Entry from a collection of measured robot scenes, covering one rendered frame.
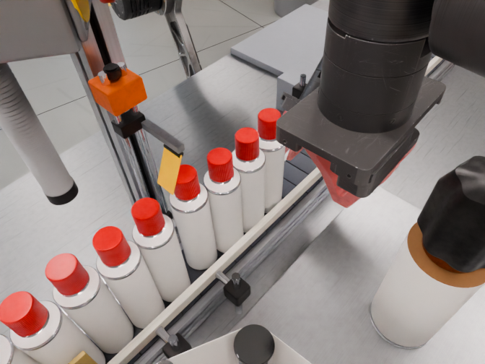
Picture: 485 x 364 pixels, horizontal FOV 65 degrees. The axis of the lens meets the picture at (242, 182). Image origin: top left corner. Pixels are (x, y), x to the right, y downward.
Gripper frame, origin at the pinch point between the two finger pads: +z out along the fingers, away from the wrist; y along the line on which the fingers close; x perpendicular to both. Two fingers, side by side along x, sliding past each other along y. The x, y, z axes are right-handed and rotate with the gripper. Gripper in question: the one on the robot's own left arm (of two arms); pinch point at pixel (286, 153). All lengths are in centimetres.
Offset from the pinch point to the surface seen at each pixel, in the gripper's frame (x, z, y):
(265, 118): -15.0, -4.6, 1.1
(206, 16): 179, -34, -199
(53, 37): -46.4, -4.3, 1.0
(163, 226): -27.5, 11.6, 2.9
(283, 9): 199, -66, -150
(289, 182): 4.7, 5.0, 1.2
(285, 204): -2.7, 7.1, 5.6
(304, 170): 7.8, 2.1, 1.5
